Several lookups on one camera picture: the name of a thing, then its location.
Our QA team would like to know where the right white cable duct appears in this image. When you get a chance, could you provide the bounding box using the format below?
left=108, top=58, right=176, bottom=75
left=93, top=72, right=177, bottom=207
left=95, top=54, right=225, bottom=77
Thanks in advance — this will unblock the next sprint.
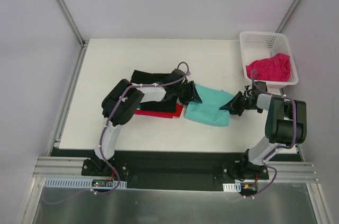
left=222, top=183, right=241, bottom=193

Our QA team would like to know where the white cable duct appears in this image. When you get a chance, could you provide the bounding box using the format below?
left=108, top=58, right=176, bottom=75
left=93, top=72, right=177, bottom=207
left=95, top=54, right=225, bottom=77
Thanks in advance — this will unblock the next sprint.
left=44, top=178, right=127, bottom=190
left=222, top=183, right=241, bottom=193

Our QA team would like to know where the red t shirt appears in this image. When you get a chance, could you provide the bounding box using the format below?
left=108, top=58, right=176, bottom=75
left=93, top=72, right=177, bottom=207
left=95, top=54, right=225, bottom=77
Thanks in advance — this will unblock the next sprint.
left=135, top=104, right=184, bottom=119

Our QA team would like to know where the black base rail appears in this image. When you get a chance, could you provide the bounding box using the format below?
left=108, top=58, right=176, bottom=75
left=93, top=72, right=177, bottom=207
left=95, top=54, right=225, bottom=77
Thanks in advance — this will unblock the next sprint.
left=50, top=149, right=302, bottom=190

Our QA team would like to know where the left aluminium frame post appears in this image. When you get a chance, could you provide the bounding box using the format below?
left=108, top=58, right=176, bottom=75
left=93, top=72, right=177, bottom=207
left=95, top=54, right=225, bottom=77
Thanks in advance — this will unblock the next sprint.
left=41, top=0, right=88, bottom=47

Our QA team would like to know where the pink t shirt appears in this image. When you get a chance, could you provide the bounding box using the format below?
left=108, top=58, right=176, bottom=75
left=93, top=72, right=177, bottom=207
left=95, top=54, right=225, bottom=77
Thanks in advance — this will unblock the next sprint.
left=245, top=53, right=291, bottom=82

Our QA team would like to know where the left white cable duct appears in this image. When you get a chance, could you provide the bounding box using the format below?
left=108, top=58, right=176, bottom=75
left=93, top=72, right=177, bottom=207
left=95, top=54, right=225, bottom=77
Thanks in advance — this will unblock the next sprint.
left=44, top=178, right=127, bottom=190

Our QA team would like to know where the teal t shirt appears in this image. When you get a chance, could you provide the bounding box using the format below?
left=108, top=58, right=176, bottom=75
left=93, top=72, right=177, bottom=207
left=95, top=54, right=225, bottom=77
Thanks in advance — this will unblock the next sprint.
left=184, top=84, right=234, bottom=127

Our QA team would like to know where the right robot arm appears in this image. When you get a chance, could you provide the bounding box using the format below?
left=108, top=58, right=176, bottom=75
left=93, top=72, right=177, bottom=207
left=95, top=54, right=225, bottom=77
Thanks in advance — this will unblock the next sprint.
left=219, top=80, right=307, bottom=181

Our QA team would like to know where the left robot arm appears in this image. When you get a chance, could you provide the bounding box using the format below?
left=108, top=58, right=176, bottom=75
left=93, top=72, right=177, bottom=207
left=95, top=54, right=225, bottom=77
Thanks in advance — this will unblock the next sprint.
left=91, top=68, right=202, bottom=176

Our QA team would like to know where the black t shirt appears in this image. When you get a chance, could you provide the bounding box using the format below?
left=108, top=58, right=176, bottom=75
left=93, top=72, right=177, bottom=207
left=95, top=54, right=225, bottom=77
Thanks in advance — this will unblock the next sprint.
left=131, top=70, right=182, bottom=113

